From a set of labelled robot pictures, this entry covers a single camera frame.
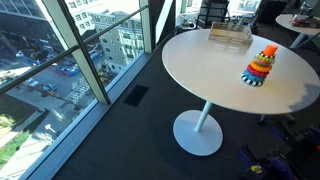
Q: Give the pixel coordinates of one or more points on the blue and black equipment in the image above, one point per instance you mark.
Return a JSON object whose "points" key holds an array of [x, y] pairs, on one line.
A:
{"points": [[283, 163]]}

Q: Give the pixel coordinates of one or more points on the large black white striped base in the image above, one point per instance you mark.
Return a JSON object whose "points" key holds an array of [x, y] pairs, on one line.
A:
{"points": [[250, 82]]}

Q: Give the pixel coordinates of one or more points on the dark upholstered chair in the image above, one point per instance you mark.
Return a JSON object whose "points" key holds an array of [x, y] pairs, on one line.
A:
{"points": [[270, 11]]}

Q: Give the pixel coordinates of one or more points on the dark floor vent grille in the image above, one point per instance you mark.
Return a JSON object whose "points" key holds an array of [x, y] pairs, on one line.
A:
{"points": [[136, 95]]}

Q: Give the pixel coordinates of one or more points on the white table pedestal with foot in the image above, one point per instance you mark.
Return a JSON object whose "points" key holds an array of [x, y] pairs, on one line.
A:
{"points": [[196, 136]]}

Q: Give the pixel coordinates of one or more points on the clutter of small items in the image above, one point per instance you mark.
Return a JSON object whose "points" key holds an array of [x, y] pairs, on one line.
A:
{"points": [[303, 21]]}

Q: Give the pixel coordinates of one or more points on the slanted white window mullion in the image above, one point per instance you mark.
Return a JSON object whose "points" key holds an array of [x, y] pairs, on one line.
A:
{"points": [[87, 66]]}

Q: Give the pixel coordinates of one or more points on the black office chair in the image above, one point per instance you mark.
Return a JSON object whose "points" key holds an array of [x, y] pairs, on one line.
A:
{"points": [[213, 13]]}

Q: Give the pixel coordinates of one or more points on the light wooden slatted tray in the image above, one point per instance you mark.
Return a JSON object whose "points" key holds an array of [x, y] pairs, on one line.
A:
{"points": [[230, 35]]}

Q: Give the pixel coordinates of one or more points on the upright white window mullion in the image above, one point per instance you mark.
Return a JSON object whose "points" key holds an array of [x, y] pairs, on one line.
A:
{"points": [[145, 30]]}

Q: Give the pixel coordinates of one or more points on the small dark table with items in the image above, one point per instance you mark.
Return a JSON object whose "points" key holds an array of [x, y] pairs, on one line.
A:
{"points": [[186, 25]]}

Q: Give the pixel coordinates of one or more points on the white diagonal beam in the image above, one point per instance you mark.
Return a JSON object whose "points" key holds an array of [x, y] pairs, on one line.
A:
{"points": [[163, 16]]}

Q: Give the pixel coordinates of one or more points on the dark window handrail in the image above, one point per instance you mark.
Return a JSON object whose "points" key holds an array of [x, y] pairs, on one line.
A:
{"points": [[40, 69]]}

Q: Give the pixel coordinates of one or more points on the orange stacker rod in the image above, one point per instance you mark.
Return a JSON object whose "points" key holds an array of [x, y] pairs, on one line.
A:
{"points": [[270, 50]]}

